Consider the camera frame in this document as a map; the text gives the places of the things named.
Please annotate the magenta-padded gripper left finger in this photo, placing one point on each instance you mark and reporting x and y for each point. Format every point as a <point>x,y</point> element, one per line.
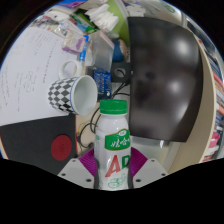
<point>87,163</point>

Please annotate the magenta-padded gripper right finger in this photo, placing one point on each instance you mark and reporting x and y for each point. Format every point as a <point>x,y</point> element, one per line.
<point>137,161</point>

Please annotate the white green-capped drink bottle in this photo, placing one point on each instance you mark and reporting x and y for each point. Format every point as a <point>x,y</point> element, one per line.
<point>112,146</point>

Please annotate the black desk mat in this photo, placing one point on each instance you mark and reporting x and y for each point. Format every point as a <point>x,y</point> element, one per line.
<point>30,140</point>

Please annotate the black-white diamond pattern mug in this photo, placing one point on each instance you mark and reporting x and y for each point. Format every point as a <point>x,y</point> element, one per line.
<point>61,95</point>

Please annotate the blue circuit board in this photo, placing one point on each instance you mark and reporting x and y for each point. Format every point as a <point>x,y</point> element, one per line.
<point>101,83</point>

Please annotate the black computer monitor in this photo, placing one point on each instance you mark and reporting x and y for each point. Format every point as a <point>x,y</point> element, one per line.
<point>163,76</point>

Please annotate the white handwritten paper sheet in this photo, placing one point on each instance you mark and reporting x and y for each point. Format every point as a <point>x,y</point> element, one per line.
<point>26,73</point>

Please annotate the blue container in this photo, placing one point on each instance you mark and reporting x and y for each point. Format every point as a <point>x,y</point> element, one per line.
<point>118,50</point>

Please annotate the translucent plastic case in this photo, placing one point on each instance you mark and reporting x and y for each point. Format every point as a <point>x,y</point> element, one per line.
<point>100,50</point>

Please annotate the small purple-print packet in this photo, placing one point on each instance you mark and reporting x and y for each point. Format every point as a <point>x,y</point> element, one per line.
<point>73,41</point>

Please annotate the white tissue packs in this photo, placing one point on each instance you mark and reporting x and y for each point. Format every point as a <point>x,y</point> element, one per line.
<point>103,16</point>

